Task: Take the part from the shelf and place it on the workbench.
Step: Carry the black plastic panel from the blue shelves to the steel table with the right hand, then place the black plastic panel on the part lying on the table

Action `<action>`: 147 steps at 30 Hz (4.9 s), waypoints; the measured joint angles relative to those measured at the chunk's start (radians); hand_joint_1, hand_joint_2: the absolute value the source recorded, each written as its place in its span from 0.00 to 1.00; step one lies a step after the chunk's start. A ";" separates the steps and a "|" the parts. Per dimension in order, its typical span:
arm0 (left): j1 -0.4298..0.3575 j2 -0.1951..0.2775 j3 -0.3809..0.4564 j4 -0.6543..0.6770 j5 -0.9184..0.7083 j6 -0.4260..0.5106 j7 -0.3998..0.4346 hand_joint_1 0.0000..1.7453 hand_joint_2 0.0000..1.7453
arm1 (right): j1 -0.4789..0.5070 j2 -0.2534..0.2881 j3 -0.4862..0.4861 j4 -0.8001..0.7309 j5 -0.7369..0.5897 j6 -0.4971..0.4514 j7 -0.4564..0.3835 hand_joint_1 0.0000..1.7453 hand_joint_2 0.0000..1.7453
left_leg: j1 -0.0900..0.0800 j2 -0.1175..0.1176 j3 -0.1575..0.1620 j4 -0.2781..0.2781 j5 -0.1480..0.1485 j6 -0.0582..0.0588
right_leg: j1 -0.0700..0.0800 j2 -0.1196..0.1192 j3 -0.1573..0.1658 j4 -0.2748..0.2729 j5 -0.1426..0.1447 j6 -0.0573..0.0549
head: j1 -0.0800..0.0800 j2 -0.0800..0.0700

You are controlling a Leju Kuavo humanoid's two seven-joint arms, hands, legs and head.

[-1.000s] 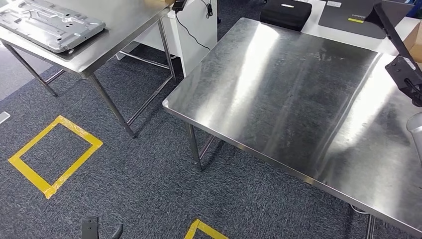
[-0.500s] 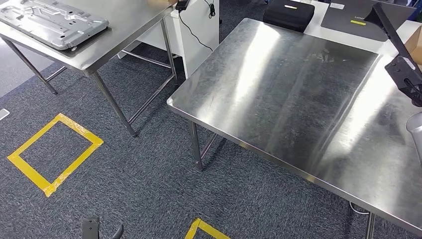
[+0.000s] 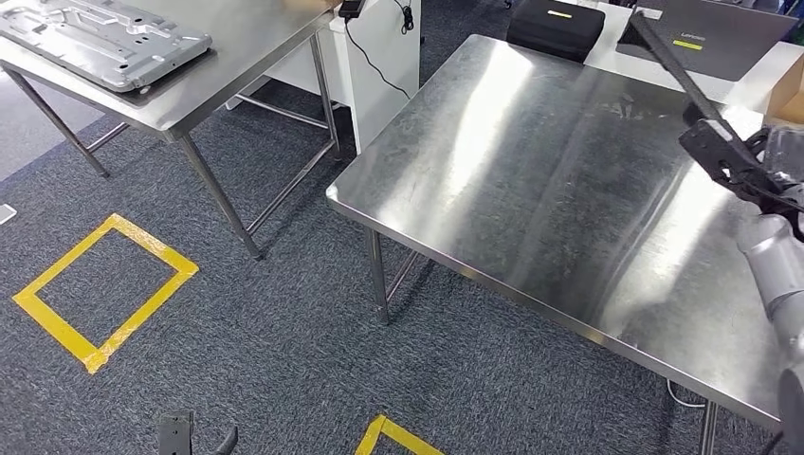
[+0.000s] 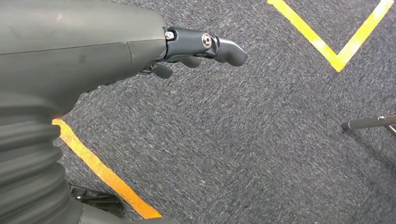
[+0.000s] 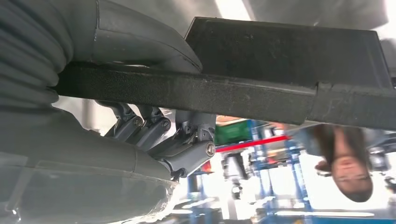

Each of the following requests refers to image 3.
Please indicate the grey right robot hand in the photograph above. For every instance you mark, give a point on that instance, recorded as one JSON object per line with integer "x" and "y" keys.
{"x": 785, "y": 157}

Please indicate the long black plastic part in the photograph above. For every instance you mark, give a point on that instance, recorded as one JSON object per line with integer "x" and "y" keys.
{"x": 678, "y": 69}

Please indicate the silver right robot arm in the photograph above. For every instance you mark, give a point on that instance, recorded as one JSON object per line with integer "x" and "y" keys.
{"x": 779, "y": 270}

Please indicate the yellow floor tape square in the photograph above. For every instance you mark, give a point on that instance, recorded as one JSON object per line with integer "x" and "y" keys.
{"x": 56, "y": 326}
{"x": 377, "y": 433}

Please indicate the dark left wrist camera bracket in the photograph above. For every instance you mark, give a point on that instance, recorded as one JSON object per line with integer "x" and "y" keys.
{"x": 176, "y": 436}

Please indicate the grey laptop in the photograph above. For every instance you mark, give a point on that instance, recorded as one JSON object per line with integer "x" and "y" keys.
{"x": 722, "y": 44}

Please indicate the grey stamped metal panel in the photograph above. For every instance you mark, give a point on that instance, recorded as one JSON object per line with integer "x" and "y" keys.
{"x": 94, "y": 44}

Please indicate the brown cardboard box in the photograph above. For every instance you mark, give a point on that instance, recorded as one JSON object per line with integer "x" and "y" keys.
{"x": 788, "y": 94}

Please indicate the black zip case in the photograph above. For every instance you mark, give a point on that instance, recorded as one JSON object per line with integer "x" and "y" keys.
{"x": 553, "y": 31}

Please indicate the stainless steel workbench table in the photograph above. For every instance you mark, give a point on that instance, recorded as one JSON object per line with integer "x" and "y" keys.
{"x": 534, "y": 188}

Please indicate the black right wrist camera bracket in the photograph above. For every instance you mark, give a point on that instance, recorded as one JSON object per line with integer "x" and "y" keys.
{"x": 722, "y": 157}

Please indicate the white floor plate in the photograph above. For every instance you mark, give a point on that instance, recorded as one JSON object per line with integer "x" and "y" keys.
{"x": 6, "y": 215}

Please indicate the black power adapter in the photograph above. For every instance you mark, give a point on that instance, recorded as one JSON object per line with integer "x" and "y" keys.
{"x": 350, "y": 7}

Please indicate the white cabinet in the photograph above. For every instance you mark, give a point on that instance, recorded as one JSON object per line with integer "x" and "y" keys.
{"x": 402, "y": 63}

